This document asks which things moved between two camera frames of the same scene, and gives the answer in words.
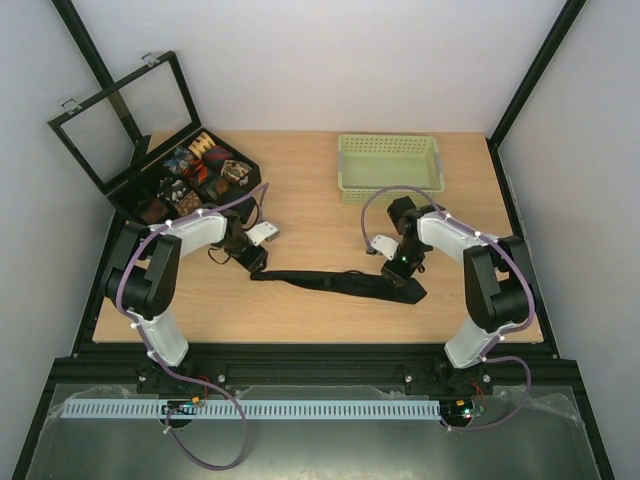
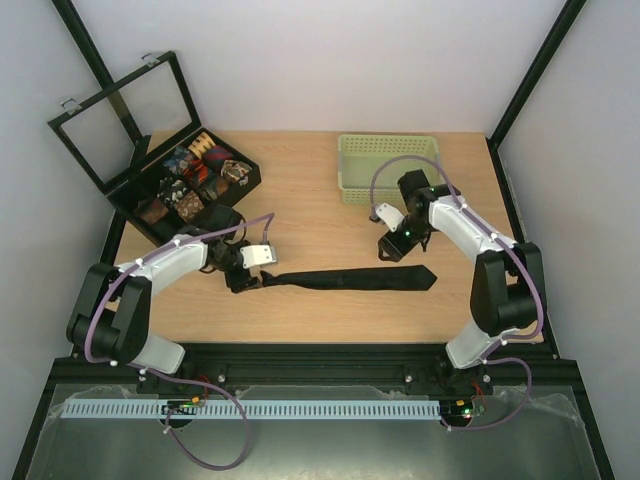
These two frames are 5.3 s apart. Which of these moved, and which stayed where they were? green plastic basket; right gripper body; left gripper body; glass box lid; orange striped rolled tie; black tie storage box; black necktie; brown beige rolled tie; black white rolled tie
Moved: black necktie; right gripper body; left gripper body
Stayed: black white rolled tie; black tie storage box; brown beige rolled tie; orange striped rolled tie; green plastic basket; glass box lid
